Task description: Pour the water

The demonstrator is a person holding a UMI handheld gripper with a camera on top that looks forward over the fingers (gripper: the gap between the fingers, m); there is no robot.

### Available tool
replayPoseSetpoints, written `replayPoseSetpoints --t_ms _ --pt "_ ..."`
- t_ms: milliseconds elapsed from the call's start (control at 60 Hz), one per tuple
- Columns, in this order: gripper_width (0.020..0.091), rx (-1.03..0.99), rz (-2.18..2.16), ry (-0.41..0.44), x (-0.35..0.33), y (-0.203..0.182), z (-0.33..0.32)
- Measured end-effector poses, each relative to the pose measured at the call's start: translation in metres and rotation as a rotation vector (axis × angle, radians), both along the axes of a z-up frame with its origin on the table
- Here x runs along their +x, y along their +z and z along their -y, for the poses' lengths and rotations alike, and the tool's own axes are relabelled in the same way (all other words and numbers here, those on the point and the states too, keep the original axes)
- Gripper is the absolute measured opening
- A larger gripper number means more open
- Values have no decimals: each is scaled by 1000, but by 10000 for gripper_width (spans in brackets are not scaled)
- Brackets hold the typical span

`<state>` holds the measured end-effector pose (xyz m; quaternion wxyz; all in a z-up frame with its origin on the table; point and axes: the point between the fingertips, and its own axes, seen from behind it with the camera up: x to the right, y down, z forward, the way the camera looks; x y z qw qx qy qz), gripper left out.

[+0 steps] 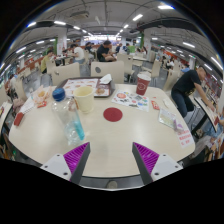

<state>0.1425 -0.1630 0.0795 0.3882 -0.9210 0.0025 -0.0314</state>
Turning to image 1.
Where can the clear plastic packet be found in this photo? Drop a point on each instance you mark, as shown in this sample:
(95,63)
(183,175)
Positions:
(167,118)

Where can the crumpled white napkin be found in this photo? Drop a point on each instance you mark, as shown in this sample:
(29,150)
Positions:
(106,79)

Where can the ceiling lights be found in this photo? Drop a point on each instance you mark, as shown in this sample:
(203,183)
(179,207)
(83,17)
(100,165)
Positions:
(137,17)

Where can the ceiling air conditioner unit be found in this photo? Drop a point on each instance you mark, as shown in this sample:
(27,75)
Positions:
(80,14)

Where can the flat round red coaster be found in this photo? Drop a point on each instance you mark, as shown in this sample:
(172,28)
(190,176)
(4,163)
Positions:
(112,114)

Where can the red paper cup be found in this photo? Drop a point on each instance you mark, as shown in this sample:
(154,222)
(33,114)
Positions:
(142,86)

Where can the small white packet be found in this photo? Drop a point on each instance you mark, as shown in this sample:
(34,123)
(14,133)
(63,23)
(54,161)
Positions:
(166,103)

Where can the white sticker sheet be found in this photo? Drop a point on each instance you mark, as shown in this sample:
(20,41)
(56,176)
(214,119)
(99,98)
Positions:
(130,100)

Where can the person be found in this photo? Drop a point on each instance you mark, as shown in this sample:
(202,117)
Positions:
(78,54)
(45,61)
(131,49)
(104,52)
(186,86)

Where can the pink-printed paper notice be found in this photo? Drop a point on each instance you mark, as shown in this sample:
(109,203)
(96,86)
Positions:
(185,138)

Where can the clear blue-capped water bottle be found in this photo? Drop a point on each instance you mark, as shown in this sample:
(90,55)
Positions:
(68,120)

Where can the printed paper tray liner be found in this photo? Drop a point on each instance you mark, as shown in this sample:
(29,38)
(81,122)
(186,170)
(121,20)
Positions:
(83,82)

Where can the small red wallet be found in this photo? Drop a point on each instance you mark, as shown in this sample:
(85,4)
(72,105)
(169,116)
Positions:
(18,119)

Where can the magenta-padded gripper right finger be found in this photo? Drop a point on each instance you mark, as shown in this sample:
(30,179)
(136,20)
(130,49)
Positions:
(148,160)

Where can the white paper napkin stack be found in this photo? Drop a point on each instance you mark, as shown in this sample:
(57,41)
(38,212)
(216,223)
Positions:
(27,106)

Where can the beige dining chairs group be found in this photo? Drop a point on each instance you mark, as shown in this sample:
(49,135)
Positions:
(128,65)

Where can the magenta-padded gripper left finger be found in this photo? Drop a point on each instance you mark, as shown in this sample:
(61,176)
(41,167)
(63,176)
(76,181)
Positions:
(75,160)

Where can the small red sauce packet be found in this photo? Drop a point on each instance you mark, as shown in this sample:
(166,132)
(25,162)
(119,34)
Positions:
(155,105)

